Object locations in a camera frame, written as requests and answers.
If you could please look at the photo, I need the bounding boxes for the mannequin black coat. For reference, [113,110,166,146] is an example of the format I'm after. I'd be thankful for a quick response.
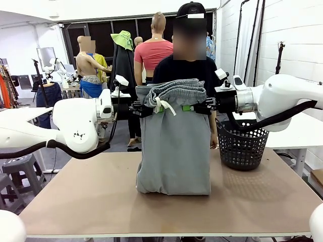
[110,41,142,147]

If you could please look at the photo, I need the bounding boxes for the grey wall monitor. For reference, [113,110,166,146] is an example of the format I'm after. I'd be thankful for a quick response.
[36,47,56,68]

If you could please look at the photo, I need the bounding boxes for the white side table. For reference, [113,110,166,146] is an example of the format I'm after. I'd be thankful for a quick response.
[264,110,323,177]

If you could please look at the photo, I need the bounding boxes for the bare mannequin blue cloth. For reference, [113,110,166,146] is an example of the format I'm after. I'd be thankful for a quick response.
[76,35,104,99]

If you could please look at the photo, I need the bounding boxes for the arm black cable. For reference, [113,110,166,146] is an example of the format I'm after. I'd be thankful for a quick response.
[0,83,119,160]
[225,100,318,131]

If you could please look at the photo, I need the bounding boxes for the clothes rack orange garments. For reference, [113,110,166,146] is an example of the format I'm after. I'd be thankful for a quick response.
[0,57,20,109]

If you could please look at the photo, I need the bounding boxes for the person left hand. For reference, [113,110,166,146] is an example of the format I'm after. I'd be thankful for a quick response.
[209,133,219,150]

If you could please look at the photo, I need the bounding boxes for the small white background robot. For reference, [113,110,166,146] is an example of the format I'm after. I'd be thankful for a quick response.
[49,57,82,85]

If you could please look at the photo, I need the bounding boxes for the grey training pants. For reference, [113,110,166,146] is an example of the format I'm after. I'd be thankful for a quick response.
[135,78,212,196]

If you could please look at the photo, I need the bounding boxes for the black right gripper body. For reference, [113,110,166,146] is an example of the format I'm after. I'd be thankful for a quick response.
[214,88,239,114]

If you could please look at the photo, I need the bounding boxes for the blue jeans display form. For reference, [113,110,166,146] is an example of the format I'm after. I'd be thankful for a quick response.
[36,82,63,130]

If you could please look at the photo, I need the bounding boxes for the mannequin blue floral shirt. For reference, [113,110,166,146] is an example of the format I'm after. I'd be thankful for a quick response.
[206,31,217,67]

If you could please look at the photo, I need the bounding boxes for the black camera tripod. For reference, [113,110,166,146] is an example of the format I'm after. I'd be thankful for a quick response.
[31,58,50,109]

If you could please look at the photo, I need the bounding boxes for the person left forearm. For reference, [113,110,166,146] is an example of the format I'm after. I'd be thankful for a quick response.
[210,110,219,136]

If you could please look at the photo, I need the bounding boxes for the light green sun hat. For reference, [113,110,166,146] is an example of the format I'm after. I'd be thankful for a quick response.
[110,30,135,51]

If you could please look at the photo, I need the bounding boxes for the mannequin yellow shirt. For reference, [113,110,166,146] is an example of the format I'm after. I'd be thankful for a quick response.
[87,40,114,91]

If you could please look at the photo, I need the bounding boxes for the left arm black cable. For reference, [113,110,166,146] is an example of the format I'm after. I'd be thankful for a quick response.
[0,83,119,160]

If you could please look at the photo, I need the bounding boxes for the black baseball cap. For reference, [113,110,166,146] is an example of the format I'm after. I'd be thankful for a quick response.
[175,2,206,20]

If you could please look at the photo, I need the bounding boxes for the black light stand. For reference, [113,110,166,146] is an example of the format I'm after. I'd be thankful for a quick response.
[232,0,266,88]

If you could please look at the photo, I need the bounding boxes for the black perforated plastic basket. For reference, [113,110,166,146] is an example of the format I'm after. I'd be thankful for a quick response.
[216,120,270,171]

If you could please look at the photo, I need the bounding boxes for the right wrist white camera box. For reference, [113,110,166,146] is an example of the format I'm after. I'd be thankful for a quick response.
[214,68,233,91]

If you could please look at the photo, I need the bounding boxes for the grey plastic stool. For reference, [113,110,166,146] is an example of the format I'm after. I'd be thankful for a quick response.
[2,153,47,196]
[0,173,26,215]

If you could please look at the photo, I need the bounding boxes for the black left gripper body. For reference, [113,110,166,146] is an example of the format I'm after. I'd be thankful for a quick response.
[113,102,135,120]

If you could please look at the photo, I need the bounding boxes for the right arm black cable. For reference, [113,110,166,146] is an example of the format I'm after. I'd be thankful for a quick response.
[225,100,318,131]

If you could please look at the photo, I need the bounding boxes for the mannequin pink crop top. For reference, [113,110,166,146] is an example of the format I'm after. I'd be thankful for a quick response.
[133,12,175,87]

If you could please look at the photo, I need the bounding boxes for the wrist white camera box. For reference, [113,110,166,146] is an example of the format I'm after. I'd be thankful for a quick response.
[214,68,233,91]
[111,75,131,98]

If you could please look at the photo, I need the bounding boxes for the small black tripod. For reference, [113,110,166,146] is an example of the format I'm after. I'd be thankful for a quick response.
[275,41,286,75]

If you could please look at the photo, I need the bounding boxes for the white work table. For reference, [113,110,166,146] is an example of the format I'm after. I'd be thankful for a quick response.
[0,107,55,132]

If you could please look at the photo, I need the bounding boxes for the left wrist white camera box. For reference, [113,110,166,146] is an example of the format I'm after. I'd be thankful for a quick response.
[111,75,131,98]

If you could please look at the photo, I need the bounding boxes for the person body black clothes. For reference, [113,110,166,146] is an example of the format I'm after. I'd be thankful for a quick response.
[151,15,219,152]

